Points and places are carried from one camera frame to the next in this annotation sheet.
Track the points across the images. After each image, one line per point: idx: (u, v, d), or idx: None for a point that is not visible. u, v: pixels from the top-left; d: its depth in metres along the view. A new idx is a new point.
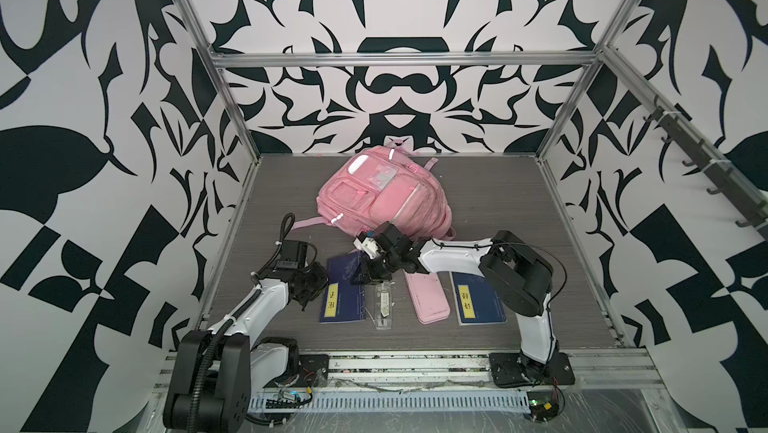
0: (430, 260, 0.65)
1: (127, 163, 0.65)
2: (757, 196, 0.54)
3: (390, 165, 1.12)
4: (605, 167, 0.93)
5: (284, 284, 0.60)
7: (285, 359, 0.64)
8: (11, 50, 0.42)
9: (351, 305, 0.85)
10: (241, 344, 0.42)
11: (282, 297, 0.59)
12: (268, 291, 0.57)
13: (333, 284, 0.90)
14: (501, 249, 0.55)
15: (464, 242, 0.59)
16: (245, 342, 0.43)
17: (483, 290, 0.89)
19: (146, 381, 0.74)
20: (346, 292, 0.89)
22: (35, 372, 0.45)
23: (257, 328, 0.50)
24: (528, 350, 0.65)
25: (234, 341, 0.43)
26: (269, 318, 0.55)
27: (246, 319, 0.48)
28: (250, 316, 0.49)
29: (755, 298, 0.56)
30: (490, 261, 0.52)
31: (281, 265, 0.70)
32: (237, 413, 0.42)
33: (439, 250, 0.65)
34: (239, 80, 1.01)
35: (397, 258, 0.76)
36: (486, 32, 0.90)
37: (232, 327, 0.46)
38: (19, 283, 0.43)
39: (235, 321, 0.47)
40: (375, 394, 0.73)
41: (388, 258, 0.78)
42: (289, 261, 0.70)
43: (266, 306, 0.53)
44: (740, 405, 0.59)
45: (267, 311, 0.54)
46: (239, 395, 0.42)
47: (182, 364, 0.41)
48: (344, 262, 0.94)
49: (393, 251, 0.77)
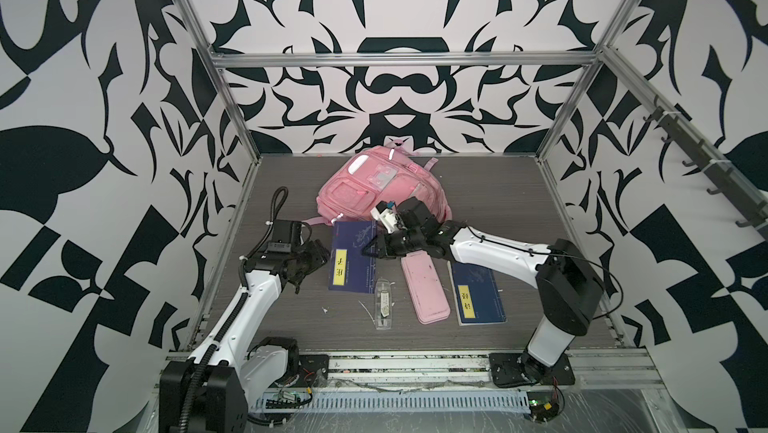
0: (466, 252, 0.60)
1: (128, 163, 0.65)
2: (757, 196, 0.54)
3: (389, 165, 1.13)
4: (605, 167, 0.93)
5: (273, 277, 0.54)
7: (284, 361, 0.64)
8: (11, 49, 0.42)
9: (360, 276, 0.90)
10: (227, 375, 0.39)
11: (274, 292, 0.55)
12: (256, 290, 0.52)
13: (343, 250, 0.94)
14: (555, 259, 0.49)
15: (513, 243, 0.55)
16: (231, 374, 0.40)
17: (484, 289, 0.89)
19: (147, 381, 0.74)
20: (354, 262, 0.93)
22: (36, 372, 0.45)
23: (249, 339, 0.48)
24: (534, 352, 0.65)
25: (218, 374, 0.39)
26: (260, 320, 0.51)
27: (231, 338, 0.44)
28: (236, 333, 0.45)
29: (755, 298, 0.56)
30: (548, 274, 0.46)
31: (272, 248, 0.64)
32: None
33: (482, 245, 0.58)
34: (239, 80, 1.01)
35: (422, 237, 0.70)
36: (486, 32, 0.90)
37: (215, 352, 0.42)
38: (19, 283, 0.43)
39: (218, 344, 0.43)
40: (375, 394, 0.73)
41: (412, 235, 0.71)
42: (281, 243, 0.64)
43: (256, 308, 0.50)
44: (740, 405, 0.59)
45: (257, 312, 0.50)
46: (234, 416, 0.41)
47: (166, 395, 0.38)
48: (355, 231, 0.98)
49: (420, 231, 0.70)
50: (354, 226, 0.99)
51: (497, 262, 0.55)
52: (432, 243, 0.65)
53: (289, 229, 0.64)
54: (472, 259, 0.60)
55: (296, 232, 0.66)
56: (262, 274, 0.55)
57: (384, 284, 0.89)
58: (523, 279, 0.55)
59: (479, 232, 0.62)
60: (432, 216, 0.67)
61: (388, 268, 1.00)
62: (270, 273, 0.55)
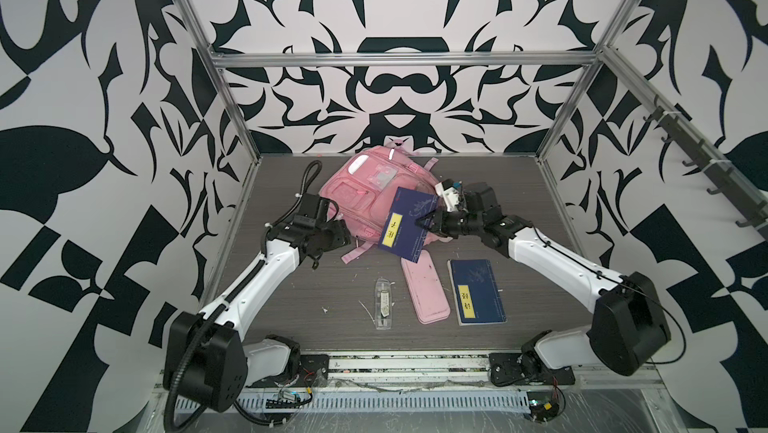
0: (524, 252, 0.57)
1: (128, 163, 0.65)
2: (757, 196, 0.54)
3: (389, 165, 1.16)
4: (605, 167, 0.93)
5: (292, 249, 0.54)
7: (285, 361, 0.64)
8: (11, 49, 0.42)
9: (408, 244, 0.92)
10: (229, 338, 0.40)
11: (291, 263, 0.55)
12: (274, 259, 0.52)
13: (397, 216, 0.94)
14: (624, 290, 0.45)
15: (583, 260, 0.51)
16: (234, 336, 0.40)
17: (484, 289, 0.89)
19: (147, 381, 0.74)
20: (407, 228, 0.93)
22: (36, 372, 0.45)
23: (255, 309, 0.47)
24: (540, 349, 0.65)
25: (222, 334, 0.40)
26: (273, 288, 0.51)
27: (241, 302, 0.45)
28: (246, 297, 0.46)
29: (756, 297, 0.56)
30: (615, 304, 0.43)
31: (297, 220, 0.64)
32: (227, 396, 0.42)
33: (544, 250, 0.54)
34: (239, 80, 1.01)
35: (481, 223, 0.68)
36: (486, 32, 0.90)
37: (223, 312, 0.43)
38: (19, 283, 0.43)
39: (227, 305, 0.44)
40: (375, 394, 0.73)
41: (471, 220, 0.69)
42: (307, 217, 0.64)
43: (270, 276, 0.50)
44: (740, 405, 0.59)
45: (271, 280, 0.50)
46: (232, 378, 0.42)
47: (174, 344, 0.40)
48: (414, 200, 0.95)
49: (482, 216, 0.68)
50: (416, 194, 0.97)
51: (558, 274, 0.52)
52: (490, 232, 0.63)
53: (316, 206, 0.63)
54: (528, 261, 0.58)
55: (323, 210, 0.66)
56: (283, 245, 0.55)
57: (384, 283, 0.89)
58: (584, 301, 0.49)
59: (548, 238, 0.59)
60: (497, 205, 0.64)
61: (388, 267, 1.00)
62: (290, 245, 0.55)
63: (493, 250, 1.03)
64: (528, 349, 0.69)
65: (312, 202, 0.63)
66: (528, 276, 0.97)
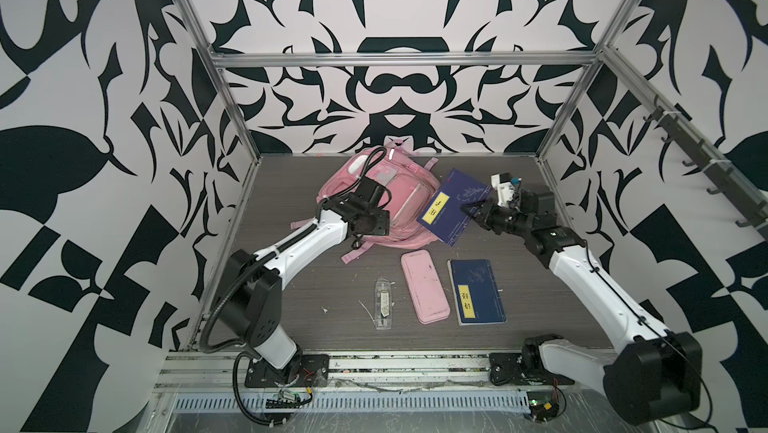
0: (564, 268, 0.55)
1: (128, 163, 0.65)
2: (757, 196, 0.54)
3: (390, 165, 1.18)
4: (605, 167, 0.93)
5: (343, 223, 0.57)
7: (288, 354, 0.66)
8: (11, 49, 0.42)
9: (446, 228, 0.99)
10: (274, 283, 0.43)
11: (338, 236, 0.57)
12: (324, 227, 0.55)
13: (444, 196, 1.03)
14: (663, 344, 0.41)
15: (628, 298, 0.47)
16: (276, 283, 0.43)
17: (483, 290, 0.89)
19: (147, 381, 0.74)
20: (449, 211, 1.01)
22: (37, 372, 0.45)
23: (298, 267, 0.50)
24: (543, 350, 0.65)
25: (268, 278, 0.44)
26: (318, 253, 0.55)
27: (290, 254, 0.48)
28: (293, 253, 0.49)
29: (756, 297, 0.56)
30: (651, 354, 0.40)
31: (353, 199, 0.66)
32: (258, 334, 0.45)
33: (589, 275, 0.51)
34: (239, 80, 1.01)
35: (530, 227, 0.65)
36: (486, 32, 0.90)
37: (273, 259, 0.47)
38: (19, 283, 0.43)
39: (278, 253, 0.48)
40: (375, 394, 0.73)
41: (520, 221, 0.66)
42: (361, 198, 0.66)
43: (318, 240, 0.53)
44: (738, 405, 0.59)
45: (318, 246, 0.53)
46: (266, 318, 0.45)
47: (227, 275, 0.45)
48: (465, 185, 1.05)
49: (532, 220, 0.65)
50: (466, 183, 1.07)
51: (593, 302, 0.49)
52: (535, 238, 0.60)
53: (372, 191, 0.65)
54: (567, 280, 0.55)
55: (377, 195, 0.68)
56: (334, 216, 0.58)
57: (384, 284, 0.89)
58: (614, 340, 0.46)
59: (599, 264, 0.52)
60: (553, 212, 0.60)
61: (388, 267, 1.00)
62: (342, 218, 0.58)
63: (493, 250, 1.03)
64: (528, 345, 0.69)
65: (368, 186, 0.66)
66: (528, 276, 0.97)
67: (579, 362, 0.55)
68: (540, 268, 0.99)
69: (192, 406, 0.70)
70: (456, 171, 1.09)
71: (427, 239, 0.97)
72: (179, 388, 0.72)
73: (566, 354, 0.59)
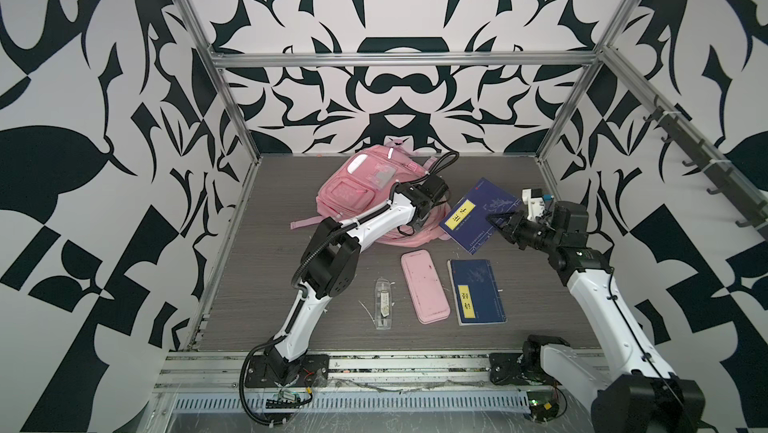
0: (581, 288, 0.54)
1: (128, 163, 0.65)
2: (757, 197, 0.54)
3: (389, 165, 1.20)
4: (605, 167, 0.93)
5: (410, 208, 0.64)
7: (303, 348, 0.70)
8: (11, 49, 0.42)
9: (469, 235, 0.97)
10: (354, 247, 0.52)
11: (406, 217, 0.65)
12: (396, 207, 0.62)
13: (470, 204, 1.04)
14: (664, 386, 0.40)
15: (640, 329, 0.46)
16: (356, 249, 0.52)
17: (484, 290, 0.89)
19: (147, 382, 0.74)
20: (474, 219, 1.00)
22: (37, 372, 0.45)
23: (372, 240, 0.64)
24: (543, 350, 0.66)
25: (349, 244, 0.52)
26: (390, 229, 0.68)
27: (367, 228, 0.56)
28: (370, 227, 0.57)
29: (756, 297, 0.56)
30: (644, 389, 0.39)
31: (422, 186, 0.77)
32: (336, 288, 0.55)
33: (605, 301, 0.50)
34: (239, 80, 1.01)
35: (557, 242, 0.64)
36: (487, 32, 0.90)
37: (354, 229, 0.55)
38: (19, 283, 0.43)
39: (358, 226, 0.56)
40: (375, 394, 0.73)
41: (550, 236, 0.66)
42: (429, 187, 0.73)
43: (391, 218, 0.61)
44: (738, 405, 0.59)
45: (389, 223, 0.61)
46: (343, 279, 0.55)
47: (319, 233, 0.55)
48: (490, 195, 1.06)
49: (560, 236, 0.64)
50: (492, 193, 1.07)
51: (601, 328, 0.49)
52: (559, 253, 0.59)
53: (439, 187, 0.73)
54: (581, 302, 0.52)
55: (442, 193, 0.75)
56: (404, 200, 0.64)
57: (384, 284, 0.89)
58: (610, 365, 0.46)
59: (618, 293, 0.51)
60: (583, 231, 0.59)
61: (388, 267, 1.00)
62: (411, 202, 0.64)
63: (493, 250, 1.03)
64: (527, 346, 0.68)
65: (435, 184, 0.73)
66: (527, 277, 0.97)
67: (576, 375, 0.55)
68: (540, 268, 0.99)
69: (192, 406, 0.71)
70: (484, 181, 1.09)
71: (427, 238, 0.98)
72: (179, 388, 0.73)
73: (566, 363, 0.59)
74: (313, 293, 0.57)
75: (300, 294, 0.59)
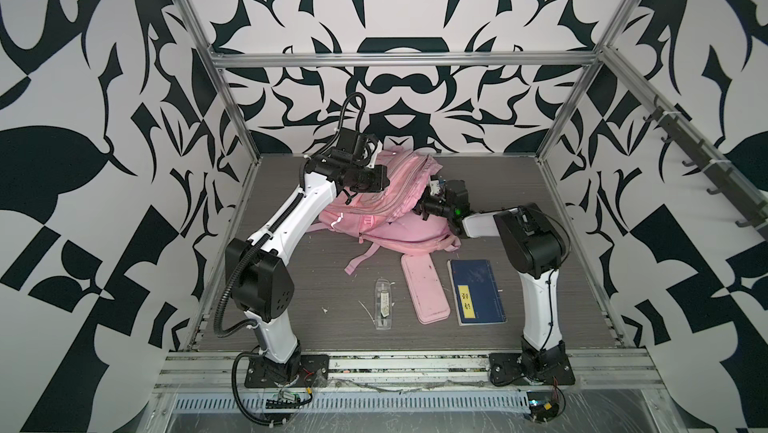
0: (472, 233, 0.79)
1: (127, 163, 0.65)
2: (757, 197, 0.54)
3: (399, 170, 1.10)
4: (605, 167, 0.93)
5: (328, 185, 0.55)
7: (291, 352, 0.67)
8: (11, 49, 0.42)
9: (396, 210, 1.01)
10: (275, 262, 0.44)
11: (327, 197, 0.56)
12: (312, 193, 0.53)
13: None
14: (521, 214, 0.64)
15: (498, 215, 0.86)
16: (278, 263, 0.44)
17: (483, 290, 0.89)
19: (146, 382, 0.74)
20: None
22: (37, 372, 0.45)
23: (299, 237, 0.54)
24: (528, 335, 0.68)
25: (268, 260, 0.44)
26: (312, 217, 0.54)
27: (284, 232, 0.48)
28: (288, 229, 0.49)
29: (756, 297, 0.56)
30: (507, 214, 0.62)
31: (335, 154, 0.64)
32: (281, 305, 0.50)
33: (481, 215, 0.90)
34: (239, 80, 1.01)
35: (452, 213, 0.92)
36: (486, 32, 0.90)
37: (269, 240, 0.47)
38: (19, 283, 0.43)
39: (271, 234, 0.48)
40: (375, 394, 0.73)
41: (446, 206, 0.88)
42: (342, 152, 0.63)
43: (308, 210, 0.52)
44: (740, 406, 0.59)
45: (310, 212, 0.53)
46: (282, 292, 0.48)
47: (229, 260, 0.46)
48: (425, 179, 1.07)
49: (454, 206, 0.88)
50: None
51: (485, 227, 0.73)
52: (456, 223, 0.84)
53: (353, 142, 0.62)
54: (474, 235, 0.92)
55: (359, 146, 0.65)
56: (319, 180, 0.55)
57: (384, 284, 0.89)
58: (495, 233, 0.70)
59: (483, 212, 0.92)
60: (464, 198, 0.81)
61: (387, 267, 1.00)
62: (328, 179, 0.55)
63: (493, 251, 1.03)
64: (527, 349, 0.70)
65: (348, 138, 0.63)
66: None
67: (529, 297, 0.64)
68: None
69: (192, 406, 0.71)
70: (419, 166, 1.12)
71: (434, 247, 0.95)
72: (179, 388, 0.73)
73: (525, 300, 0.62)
74: (260, 320, 0.50)
75: (249, 326, 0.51)
